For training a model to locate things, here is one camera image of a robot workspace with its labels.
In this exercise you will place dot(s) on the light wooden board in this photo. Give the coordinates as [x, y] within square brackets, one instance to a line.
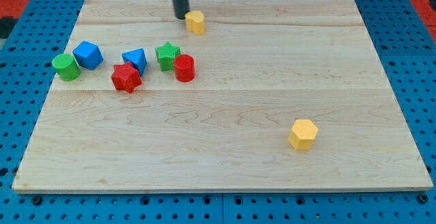
[261, 65]

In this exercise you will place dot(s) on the yellow heart block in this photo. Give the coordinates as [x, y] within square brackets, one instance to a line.
[194, 21]

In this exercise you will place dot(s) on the blue triangle block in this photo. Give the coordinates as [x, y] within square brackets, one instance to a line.
[138, 59]

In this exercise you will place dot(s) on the yellow hexagon block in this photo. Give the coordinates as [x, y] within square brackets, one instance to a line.
[302, 134]

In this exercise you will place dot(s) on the green star block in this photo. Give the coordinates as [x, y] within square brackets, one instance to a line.
[166, 55]

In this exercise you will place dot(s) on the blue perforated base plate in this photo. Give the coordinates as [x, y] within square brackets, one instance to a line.
[407, 53]

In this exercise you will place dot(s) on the blue cube block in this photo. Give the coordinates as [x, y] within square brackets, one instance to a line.
[88, 55]

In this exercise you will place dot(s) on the red star block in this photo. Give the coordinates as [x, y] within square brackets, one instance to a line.
[125, 77]

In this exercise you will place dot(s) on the green cylinder block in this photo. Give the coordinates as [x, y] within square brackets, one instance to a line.
[66, 67]

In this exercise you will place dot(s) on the red cylinder block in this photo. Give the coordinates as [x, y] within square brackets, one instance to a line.
[184, 68]

